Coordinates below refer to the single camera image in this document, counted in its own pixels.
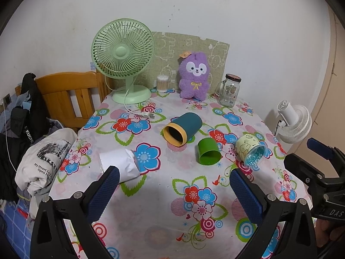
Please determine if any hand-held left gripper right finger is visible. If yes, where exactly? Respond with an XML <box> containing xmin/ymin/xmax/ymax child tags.
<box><xmin>229</xmin><ymin>168</ymin><xmax>317</xmax><ymax>259</ymax></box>

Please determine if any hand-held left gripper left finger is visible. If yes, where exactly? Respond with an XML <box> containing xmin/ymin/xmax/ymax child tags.
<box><xmin>30</xmin><ymin>165</ymin><xmax>121</xmax><ymax>259</ymax></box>

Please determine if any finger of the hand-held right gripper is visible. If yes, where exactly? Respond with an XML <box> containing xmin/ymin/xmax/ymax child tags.
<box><xmin>307</xmin><ymin>137</ymin><xmax>345</xmax><ymax>174</ymax></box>
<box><xmin>284</xmin><ymin>153</ymin><xmax>345</xmax><ymax>195</ymax></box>

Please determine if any white cup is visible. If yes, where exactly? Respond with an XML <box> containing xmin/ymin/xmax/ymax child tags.
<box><xmin>99</xmin><ymin>149</ymin><xmax>141</xmax><ymax>183</ymax></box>

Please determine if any yellow printed cup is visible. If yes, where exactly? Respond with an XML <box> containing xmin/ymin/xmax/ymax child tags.
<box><xmin>236</xmin><ymin>133</ymin><xmax>267</xmax><ymax>167</ymax></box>

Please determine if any green plastic cup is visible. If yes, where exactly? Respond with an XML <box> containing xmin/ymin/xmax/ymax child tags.
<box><xmin>197</xmin><ymin>137</ymin><xmax>222</xmax><ymax>166</ymax></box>

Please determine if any teal cup with yellow rim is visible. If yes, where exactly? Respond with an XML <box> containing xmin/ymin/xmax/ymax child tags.
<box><xmin>163</xmin><ymin>112</ymin><xmax>203</xmax><ymax>144</ymax></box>

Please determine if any person's right hand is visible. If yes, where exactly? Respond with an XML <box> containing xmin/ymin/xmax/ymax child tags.
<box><xmin>315</xmin><ymin>218</ymin><xmax>345</xmax><ymax>249</ymax></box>

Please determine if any small white fan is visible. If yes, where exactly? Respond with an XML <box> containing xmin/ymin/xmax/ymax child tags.
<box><xmin>275</xmin><ymin>100</ymin><xmax>312</xmax><ymax>144</ymax></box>

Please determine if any floral tablecloth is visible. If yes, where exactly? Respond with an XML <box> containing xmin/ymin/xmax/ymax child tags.
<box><xmin>47</xmin><ymin>88</ymin><xmax>313</xmax><ymax>259</ymax></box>

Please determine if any beige door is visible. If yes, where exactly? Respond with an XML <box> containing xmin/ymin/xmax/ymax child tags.
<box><xmin>310</xmin><ymin>5</ymin><xmax>345</xmax><ymax>155</ymax></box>

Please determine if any white printed shirt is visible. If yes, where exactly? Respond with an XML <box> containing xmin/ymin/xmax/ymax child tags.
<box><xmin>15</xmin><ymin>128</ymin><xmax>78</xmax><ymax>195</ymax></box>

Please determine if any blue checkered sheet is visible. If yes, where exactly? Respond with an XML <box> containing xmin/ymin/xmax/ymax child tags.
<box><xmin>0</xmin><ymin>200</ymin><xmax>37</xmax><ymax>259</ymax></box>

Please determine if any black jacket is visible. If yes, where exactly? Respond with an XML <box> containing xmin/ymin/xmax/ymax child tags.
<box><xmin>0</xmin><ymin>73</ymin><xmax>52</xmax><ymax>203</ymax></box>

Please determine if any glass jar mug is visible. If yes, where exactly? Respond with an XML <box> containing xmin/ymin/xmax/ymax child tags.
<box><xmin>215</xmin><ymin>74</ymin><xmax>242</xmax><ymax>107</ymax></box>

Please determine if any wooden chair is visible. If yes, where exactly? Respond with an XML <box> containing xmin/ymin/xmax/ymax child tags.
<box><xmin>35</xmin><ymin>70</ymin><xmax>114</xmax><ymax>130</ymax></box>

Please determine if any light blue garment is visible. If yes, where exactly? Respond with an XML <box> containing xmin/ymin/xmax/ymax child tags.
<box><xmin>8</xmin><ymin>90</ymin><xmax>41</xmax><ymax>119</ymax></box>

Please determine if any cotton swab container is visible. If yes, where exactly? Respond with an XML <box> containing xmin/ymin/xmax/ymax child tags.
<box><xmin>157</xmin><ymin>74</ymin><xmax>169</xmax><ymax>92</ymax></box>

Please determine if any purple plush toy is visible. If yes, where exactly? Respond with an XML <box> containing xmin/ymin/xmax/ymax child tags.
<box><xmin>176</xmin><ymin>51</ymin><xmax>211</xmax><ymax>100</ymax></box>

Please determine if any green desk fan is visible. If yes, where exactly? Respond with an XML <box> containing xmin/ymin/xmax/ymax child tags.
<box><xmin>91</xmin><ymin>19</ymin><xmax>156</xmax><ymax>104</ymax></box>

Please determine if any white fan cable with plug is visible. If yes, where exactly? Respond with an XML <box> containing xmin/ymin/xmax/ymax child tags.
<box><xmin>104</xmin><ymin>76</ymin><xmax>156</xmax><ymax>120</ymax></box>

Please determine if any grey-green printed wall mat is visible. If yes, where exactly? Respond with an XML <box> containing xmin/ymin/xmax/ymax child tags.
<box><xmin>143</xmin><ymin>32</ymin><xmax>230</xmax><ymax>93</ymax></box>

